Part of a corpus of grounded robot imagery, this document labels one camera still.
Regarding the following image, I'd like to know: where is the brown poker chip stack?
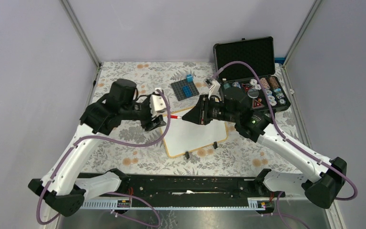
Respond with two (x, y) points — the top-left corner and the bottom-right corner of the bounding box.
(267, 76), (280, 90)

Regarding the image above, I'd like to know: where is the black poker chip case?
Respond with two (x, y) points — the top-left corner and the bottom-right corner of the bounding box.
(213, 37), (291, 113)

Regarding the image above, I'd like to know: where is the purple cable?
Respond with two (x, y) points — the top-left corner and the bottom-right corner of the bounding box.
(36, 89), (172, 228)
(210, 61), (359, 229)

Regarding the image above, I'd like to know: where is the floral tablecloth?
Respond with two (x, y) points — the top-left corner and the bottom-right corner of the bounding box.
(83, 62), (298, 177)

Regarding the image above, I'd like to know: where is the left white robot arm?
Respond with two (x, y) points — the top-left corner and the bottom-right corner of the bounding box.
(28, 79), (171, 217)

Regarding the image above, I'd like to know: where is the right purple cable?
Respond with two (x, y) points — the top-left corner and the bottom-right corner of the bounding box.
(210, 61), (359, 229)

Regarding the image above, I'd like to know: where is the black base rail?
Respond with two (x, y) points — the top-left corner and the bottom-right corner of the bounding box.
(99, 173), (286, 208)

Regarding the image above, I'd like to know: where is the grey lego baseplate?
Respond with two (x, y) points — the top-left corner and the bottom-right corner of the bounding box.
(170, 80), (200, 101)

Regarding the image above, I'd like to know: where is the blue poker chip stack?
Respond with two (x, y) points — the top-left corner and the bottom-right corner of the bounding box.
(232, 82), (242, 89)

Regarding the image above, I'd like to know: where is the pink poker chip stack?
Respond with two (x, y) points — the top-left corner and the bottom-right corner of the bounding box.
(260, 78), (270, 90)

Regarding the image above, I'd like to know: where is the red triangle dice box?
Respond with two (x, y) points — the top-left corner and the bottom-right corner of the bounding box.
(252, 99), (264, 109)

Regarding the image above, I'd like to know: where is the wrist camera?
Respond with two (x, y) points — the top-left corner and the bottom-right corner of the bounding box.
(205, 78), (221, 99)
(150, 88), (167, 117)

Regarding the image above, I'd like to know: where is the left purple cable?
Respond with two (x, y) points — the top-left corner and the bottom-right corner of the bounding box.
(36, 89), (172, 228)

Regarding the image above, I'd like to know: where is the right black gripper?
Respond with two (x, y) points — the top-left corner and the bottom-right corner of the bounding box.
(182, 94), (238, 125)

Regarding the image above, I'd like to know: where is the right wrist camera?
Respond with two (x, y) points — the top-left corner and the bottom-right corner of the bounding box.
(205, 78), (221, 99)

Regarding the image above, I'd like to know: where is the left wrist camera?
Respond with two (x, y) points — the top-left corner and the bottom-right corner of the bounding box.
(150, 88), (167, 117)

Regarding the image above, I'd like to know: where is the white cable duct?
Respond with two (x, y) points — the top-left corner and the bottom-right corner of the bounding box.
(80, 198), (275, 211)

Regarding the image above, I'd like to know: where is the round dealer button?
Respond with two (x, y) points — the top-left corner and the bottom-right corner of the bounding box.
(247, 89), (259, 99)

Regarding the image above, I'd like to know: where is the light blue lego brick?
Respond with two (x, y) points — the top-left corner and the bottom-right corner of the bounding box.
(186, 74), (193, 83)

